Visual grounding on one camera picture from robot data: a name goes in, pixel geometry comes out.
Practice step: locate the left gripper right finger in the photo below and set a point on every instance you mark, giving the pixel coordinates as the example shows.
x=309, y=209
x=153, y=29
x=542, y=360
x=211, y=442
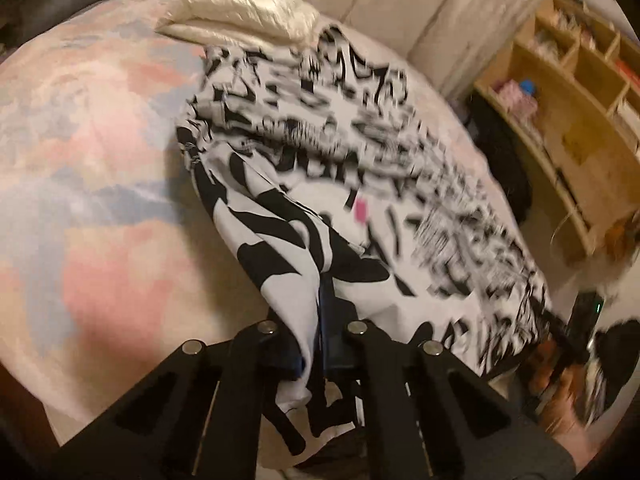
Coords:
x=425, y=414

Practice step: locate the wooden shelf desk unit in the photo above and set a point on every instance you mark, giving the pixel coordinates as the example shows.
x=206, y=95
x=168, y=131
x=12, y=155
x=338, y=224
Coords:
x=585, y=137

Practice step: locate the small blue box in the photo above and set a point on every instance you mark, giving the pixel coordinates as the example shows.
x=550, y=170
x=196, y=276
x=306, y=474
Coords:
x=528, y=87

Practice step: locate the beige patterned curtain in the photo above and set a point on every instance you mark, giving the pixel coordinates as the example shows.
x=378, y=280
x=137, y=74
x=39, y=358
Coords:
x=448, y=41

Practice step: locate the cream shiny puffer jacket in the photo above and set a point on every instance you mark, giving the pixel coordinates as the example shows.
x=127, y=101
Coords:
x=243, y=23

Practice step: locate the pastel patterned bed cover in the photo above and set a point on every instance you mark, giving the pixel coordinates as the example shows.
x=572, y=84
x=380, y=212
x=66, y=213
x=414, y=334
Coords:
x=108, y=260

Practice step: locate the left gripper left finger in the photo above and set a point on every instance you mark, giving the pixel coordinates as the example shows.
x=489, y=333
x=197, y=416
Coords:
x=197, y=415

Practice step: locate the white black graffiti print jacket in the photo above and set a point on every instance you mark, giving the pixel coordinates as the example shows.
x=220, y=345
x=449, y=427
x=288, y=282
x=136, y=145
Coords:
x=338, y=166

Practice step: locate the person right hand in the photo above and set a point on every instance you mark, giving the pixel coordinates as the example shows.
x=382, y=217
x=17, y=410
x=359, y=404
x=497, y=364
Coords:
x=558, y=396

